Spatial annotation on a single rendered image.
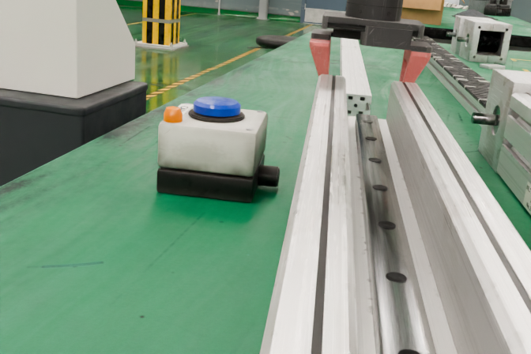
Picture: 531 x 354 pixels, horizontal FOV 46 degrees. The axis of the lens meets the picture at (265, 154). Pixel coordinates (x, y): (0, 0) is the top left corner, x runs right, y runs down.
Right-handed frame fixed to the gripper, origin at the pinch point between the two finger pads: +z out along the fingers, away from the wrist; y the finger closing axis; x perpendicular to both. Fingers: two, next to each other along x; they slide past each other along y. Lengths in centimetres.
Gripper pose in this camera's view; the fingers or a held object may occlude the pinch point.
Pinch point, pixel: (360, 103)
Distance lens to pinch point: 68.3
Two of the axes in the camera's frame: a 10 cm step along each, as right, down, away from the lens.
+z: -0.9, 9.5, 3.0
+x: 1.3, -2.9, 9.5
